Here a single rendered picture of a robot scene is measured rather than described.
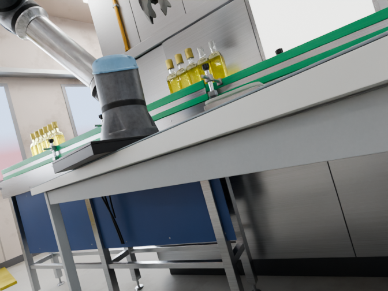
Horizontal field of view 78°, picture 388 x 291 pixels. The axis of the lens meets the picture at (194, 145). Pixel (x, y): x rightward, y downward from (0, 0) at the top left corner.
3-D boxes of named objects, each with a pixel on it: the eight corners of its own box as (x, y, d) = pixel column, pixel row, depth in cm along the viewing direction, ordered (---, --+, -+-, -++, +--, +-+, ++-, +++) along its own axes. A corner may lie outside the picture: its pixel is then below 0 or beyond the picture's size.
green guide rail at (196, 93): (209, 99, 93) (204, 79, 93) (208, 99, 92) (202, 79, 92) (4, 181, 178) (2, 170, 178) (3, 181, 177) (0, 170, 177)
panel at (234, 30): (381, 20, 87) (354, -67, 88) (383, 17, 85) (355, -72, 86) (181, 103, 131) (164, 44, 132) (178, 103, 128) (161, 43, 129)
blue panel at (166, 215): (249, 222, 108) (223, 132, 110) (236, 240, 93) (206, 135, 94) (54, 242, 185) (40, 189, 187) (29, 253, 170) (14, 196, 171)
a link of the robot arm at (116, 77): (96, 104, 56) (84, 49, 57) (104, 116, 69) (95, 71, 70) (146, 96, 59) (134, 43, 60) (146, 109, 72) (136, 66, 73)
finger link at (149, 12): (161, 28, 86) (159, 1, 86) (150, 22, 81) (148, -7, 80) (154, 30, 88) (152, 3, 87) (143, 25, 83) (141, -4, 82)
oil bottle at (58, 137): (70, 160, 163) (60, 120, 164) (63, 161, 158) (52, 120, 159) (66, 162, 166) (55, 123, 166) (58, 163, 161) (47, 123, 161)
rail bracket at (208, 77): (227, 96, 98) (219, 67, 99) (211, 93, 84) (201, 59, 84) (221, 99, 100) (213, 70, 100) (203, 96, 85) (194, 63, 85)
